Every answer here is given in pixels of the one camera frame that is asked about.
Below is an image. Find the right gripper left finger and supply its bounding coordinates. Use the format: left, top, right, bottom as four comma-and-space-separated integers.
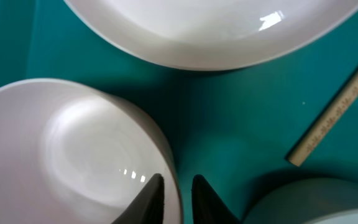
112, 174, 165, 224

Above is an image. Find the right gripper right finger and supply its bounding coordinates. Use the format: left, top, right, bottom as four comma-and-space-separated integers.
191, 174, 240, 224

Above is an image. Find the grey bowl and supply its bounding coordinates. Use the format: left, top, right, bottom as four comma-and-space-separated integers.
244, 178, 358, 224

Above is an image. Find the teal serving tray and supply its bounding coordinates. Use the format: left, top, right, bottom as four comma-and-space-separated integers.
0, 1, 358, 223

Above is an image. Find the large white plate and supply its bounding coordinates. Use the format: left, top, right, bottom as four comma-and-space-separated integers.
66, 0, 358, 71

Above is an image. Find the left wooden chopstick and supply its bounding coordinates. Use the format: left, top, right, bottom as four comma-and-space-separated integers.
287, 70, 358, 167

